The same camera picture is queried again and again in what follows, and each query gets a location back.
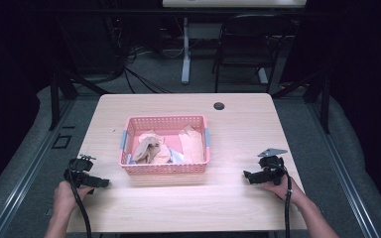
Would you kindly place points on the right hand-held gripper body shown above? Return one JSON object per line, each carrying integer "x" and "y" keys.
{"x": 271, "y": 167}

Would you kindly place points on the peach crumpled sock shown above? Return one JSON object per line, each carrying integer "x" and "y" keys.
{"x": 164, "y": 155}

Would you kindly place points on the white desk top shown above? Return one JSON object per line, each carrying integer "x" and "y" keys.
{"x": 234, "y": 3}

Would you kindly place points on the white desk leg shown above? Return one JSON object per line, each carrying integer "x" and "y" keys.
{"x": 186, "y": 56}

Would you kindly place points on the person's left hand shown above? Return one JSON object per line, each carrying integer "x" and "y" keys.
{"x": 66, "y": 197}

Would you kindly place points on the short white desk foot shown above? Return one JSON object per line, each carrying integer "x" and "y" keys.
{"x": 263, "y": 76}

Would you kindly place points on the black metal stand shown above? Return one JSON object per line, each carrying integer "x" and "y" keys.
{"x": 55, "y": 95}
{"x": 324, "y": 99}

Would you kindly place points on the person's right hand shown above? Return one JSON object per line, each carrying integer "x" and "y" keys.
{"x": 284, "y": 190}

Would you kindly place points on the beige crumpled sock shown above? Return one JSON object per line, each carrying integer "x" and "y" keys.
{"x": 147, "y": 148}

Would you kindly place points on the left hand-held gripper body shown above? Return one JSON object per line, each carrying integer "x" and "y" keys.
{"x": 79, "y": 165}

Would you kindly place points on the grey metal floor rail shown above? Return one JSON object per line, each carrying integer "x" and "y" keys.
{"x": 29, "y": 172}
{"x": 347, "y": 178}

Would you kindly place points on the peach flat sock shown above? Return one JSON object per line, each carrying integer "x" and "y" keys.
{"x": 191, "y": 145}

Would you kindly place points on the white sock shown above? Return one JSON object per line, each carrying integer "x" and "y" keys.
{"x": 176, "y": 156}

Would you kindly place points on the pink plastic basket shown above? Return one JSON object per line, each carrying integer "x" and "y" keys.
{"x": 165, "y": 168}

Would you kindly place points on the black folding chair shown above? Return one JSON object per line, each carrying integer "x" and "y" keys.
{"x": 244, "y": 39}

